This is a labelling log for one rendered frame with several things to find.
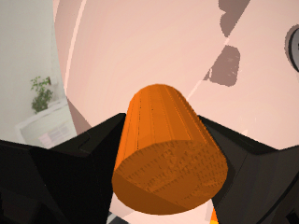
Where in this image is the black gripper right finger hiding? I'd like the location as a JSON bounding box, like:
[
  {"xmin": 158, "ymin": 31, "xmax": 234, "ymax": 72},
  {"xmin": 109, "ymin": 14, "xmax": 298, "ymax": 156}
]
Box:
[{"xmin": 198, "ymin": 116, "xmax": 299, "ymax": 224}]

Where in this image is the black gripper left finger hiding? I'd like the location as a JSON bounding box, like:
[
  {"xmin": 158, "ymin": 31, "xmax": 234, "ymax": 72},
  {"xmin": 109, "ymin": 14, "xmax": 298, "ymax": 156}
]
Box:
[{"xmin": 0, "ymin": 113, "xmax": 127, "ymax": 224}]

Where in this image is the orange knob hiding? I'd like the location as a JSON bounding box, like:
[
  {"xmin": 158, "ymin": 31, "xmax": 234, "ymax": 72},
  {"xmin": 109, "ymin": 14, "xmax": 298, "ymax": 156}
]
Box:
[{"xmin": 111, "ymin": 83, "xmax": 228, "ymax": 216}]

